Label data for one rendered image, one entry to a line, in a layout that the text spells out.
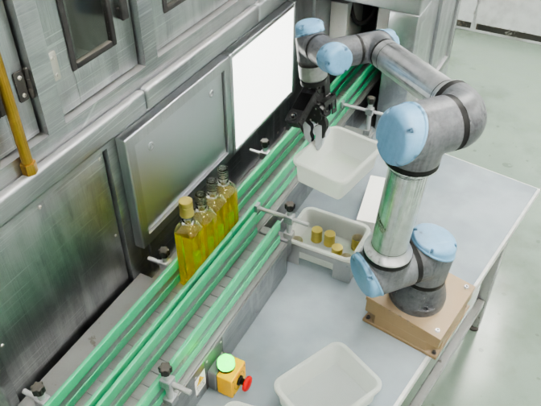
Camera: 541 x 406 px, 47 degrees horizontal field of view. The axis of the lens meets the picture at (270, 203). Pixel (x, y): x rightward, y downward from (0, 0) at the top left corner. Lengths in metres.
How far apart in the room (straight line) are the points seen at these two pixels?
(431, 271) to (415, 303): 0.13
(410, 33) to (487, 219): 0.69
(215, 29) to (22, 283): 0.82
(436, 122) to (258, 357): 0.80
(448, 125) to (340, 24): 1.33
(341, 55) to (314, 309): 0.72
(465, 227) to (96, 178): 1.21
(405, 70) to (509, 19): 3.75
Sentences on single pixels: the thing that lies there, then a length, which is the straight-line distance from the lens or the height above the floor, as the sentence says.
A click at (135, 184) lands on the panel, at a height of 1.19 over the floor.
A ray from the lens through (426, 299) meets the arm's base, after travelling 1.68.
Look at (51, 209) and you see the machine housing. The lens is 1.40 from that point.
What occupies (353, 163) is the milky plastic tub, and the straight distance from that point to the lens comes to 1.82.
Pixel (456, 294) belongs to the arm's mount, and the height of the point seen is 0.84.
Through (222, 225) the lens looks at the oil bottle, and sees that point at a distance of 1.67.
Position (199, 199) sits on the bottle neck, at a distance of 1.55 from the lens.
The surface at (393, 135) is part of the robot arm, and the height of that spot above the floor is 1.44.
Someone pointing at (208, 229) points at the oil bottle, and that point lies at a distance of 1.59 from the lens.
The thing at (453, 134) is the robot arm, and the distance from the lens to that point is 1.27.
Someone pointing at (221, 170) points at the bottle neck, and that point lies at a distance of 1.65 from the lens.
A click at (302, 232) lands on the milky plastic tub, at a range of 1.98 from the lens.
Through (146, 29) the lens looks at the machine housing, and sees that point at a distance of 1.49.
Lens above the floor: 2.12
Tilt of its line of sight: 40 degrees down
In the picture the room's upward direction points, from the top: straight up
